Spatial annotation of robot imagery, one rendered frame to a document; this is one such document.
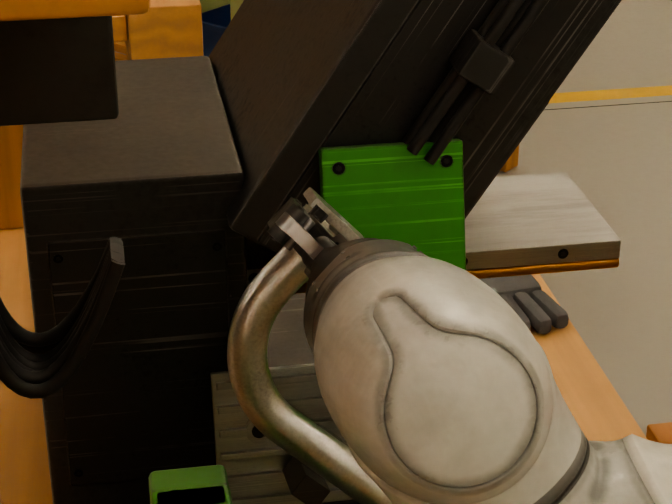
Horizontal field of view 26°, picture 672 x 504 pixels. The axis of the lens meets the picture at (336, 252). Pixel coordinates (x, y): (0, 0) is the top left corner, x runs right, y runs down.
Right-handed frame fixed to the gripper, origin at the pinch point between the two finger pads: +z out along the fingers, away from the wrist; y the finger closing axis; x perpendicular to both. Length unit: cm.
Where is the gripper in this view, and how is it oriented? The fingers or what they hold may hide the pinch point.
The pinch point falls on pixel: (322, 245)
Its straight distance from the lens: 104.5
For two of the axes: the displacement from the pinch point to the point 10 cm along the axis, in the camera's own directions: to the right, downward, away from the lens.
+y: -7.1, -6.5, -2.5
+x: -6.8, 7.3, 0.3
